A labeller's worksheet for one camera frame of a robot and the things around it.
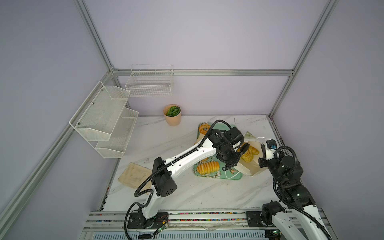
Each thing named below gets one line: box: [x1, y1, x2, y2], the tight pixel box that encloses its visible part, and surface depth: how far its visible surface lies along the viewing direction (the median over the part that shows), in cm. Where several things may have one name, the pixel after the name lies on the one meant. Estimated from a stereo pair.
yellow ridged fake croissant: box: [237, 145, 260, 163], surface depth 86 cm
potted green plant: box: [163, 104, 182, 127], surface depth 112 cm
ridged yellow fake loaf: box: [196, 161, 220, 175], surface depth 90 cm
